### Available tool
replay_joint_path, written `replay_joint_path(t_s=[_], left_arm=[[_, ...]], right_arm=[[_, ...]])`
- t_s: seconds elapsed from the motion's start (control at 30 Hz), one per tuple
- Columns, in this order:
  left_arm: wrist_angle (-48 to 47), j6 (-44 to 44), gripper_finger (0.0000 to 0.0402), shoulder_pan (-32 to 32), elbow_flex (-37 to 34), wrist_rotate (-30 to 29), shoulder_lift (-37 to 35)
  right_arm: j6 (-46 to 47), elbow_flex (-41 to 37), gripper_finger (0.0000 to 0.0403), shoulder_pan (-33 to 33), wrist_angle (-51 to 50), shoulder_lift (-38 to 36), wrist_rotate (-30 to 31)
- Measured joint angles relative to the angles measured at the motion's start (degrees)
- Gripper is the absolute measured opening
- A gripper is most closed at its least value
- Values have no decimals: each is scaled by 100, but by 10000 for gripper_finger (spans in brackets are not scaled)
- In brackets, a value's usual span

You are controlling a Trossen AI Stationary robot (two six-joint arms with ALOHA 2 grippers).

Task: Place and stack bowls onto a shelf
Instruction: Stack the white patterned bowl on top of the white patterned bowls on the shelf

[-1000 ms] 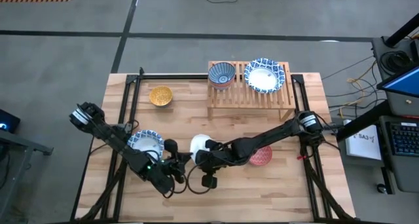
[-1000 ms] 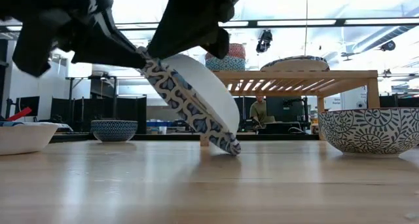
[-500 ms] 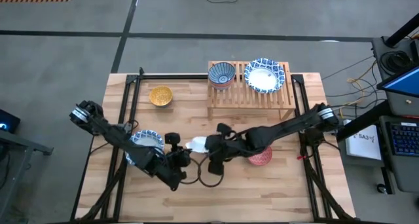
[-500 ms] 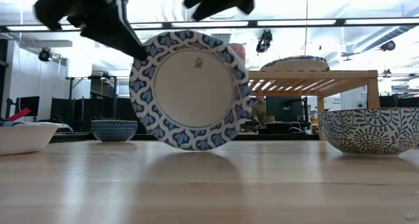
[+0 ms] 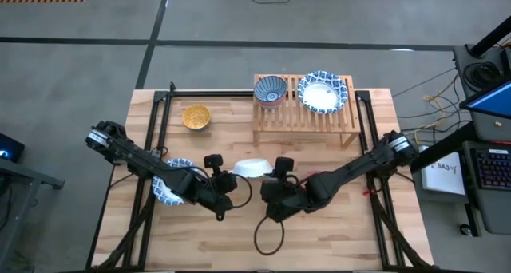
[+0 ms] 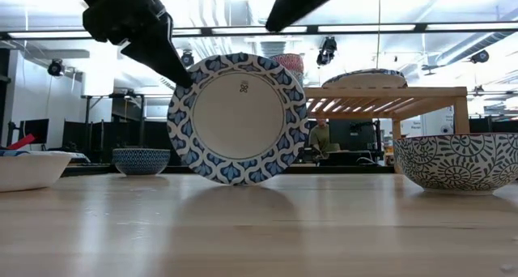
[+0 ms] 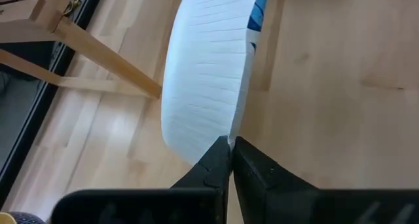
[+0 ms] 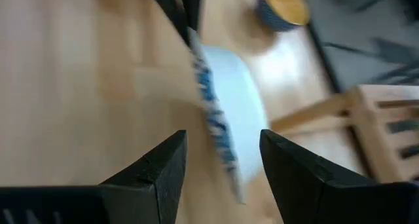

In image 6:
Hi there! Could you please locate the dark blue diamond ceramic bowl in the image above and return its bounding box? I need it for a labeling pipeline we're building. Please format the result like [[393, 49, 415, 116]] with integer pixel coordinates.
[[112, 147, 172, 177]]

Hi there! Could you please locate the blue patterned paper bowl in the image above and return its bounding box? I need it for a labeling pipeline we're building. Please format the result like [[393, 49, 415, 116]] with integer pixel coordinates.
[[0, 149, 74, 194], [166, 52, 311, 186], [321, 68, 409, 89]]

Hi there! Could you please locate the person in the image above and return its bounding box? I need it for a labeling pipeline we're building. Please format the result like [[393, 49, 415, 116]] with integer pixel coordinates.
[[308, 117, 342, 156]]

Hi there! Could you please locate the black computer monitor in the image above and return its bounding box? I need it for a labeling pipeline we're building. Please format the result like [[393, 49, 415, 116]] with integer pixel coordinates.
[[18, 118, 50, 145]]

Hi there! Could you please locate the wooden slatted shelf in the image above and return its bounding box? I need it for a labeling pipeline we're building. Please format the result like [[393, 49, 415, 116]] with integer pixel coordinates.
[[303, 86, 471, 143]]

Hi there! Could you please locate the overhead light bar frame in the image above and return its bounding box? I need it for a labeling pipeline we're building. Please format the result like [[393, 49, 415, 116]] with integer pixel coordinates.
[[0, 22, 518, 40]]

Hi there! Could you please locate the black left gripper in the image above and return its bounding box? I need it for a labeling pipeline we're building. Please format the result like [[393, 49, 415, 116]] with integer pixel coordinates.
[[66, 0, 195, 89]]

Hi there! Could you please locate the black white floral ceramic bowl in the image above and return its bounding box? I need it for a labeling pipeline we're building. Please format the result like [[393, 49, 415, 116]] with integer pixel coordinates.
[[393, 132, 518, 196]]

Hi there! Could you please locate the thin vertical metal rod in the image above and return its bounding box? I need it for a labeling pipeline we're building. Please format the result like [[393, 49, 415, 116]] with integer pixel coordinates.
[[376, 0, 383, 70]]

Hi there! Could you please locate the silver ceiling air duct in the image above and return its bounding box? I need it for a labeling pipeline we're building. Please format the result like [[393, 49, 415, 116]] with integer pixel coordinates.
[[258, 40, 287, 58]]

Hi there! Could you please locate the black ceiling spotlight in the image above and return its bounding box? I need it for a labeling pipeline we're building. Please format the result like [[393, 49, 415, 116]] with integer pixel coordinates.
[[316, 36, 338, 66], [469, 49, 491, 65], [180, 49, 196, 68], [47, 58, 66, 77]]

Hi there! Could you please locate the red wave patterned ceramic bowl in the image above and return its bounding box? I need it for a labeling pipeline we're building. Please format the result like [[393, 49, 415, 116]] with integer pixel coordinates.
[[270, 53, 305, 75]]

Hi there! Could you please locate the black aluminium table frame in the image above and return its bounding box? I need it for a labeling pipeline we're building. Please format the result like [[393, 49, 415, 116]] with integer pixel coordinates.
[[60, 163, 396, 177]]

